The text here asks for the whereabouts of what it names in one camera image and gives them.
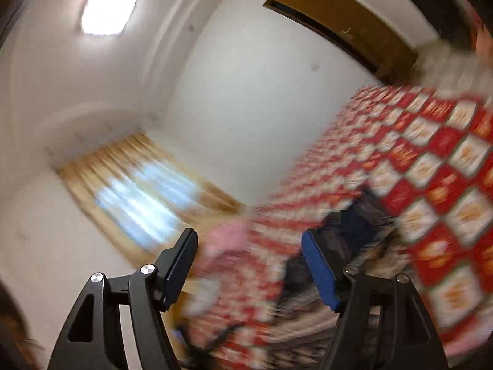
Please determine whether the navy patterned knit sweater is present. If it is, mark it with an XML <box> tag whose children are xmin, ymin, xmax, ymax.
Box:
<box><xmin>267</xmin><ymin>186</ymin><xmax>397</xmax><ymax>369</ymax></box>

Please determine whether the folded pink blanket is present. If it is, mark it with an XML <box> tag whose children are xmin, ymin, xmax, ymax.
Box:
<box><xmin>192</xmin><ymin>216</ymin><xmax>250</xmax><ymax>277</ymax></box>

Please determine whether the beige patterned curtain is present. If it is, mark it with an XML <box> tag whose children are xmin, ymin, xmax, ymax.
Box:
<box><xmin>56</xmin><ymin>133</ymin><xmax>245</xmax><ymax>267</ymax></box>

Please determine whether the red checkered bear bedspread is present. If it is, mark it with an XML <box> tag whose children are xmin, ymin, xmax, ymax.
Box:
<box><xmin>183</xmin><ymin>87</ymin><xmax>492</xmax><ymax>369</ymax></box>

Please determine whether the rectangular ceiling light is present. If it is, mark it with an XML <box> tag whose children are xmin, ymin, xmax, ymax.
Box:
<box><xmin>80</xmin><ymin>0</ymin><xmax>137</xmax><ymax>37</ymax></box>

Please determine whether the brown wooden door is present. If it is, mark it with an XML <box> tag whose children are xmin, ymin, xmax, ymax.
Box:
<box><xmin>264</xmin><ymin>0</ymin><xmax>418</xmax><ymax>85</ymax></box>

